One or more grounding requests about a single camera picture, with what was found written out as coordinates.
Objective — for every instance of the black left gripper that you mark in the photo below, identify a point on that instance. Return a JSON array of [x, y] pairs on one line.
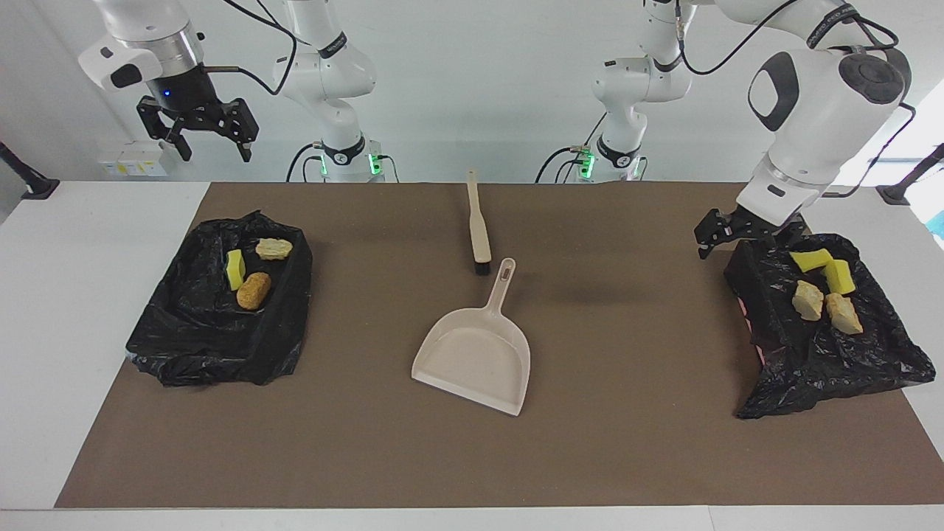
[[759, 225]]

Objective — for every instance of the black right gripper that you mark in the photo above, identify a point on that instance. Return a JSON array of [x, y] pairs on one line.
[[181, 90]]

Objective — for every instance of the yellow and green sponge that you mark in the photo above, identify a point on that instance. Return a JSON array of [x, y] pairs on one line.
[[839, 278]]

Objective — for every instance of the rounded beige sponge chunk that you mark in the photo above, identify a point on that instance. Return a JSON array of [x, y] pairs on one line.
[[273, 248]]

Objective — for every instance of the brown sponge chunk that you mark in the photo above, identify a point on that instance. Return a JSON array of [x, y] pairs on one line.
[[254, 291]]

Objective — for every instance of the beige hand brush black bristles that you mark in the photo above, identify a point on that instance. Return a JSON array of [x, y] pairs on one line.
[[481, 236]]

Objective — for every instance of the beige plastic dustpan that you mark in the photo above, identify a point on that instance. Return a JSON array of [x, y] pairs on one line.
[[472, 354]]

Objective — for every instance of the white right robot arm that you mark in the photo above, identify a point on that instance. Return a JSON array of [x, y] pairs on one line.
[[324, 74]]

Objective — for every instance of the pink plastic bin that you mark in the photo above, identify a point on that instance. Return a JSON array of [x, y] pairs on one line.
[[745, 313]]

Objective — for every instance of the black plastic trash bag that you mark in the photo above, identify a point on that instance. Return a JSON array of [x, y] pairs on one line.
[[833, 369], [192, 339]]

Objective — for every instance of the blue object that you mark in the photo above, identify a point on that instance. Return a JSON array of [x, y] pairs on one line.
[[939, 225]]

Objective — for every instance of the brown paper table mat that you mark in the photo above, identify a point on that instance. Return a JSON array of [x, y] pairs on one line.
[[472, 442]]

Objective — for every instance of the black camera stand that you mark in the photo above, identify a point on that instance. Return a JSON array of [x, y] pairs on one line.
[[37, 188], [896, 193]]

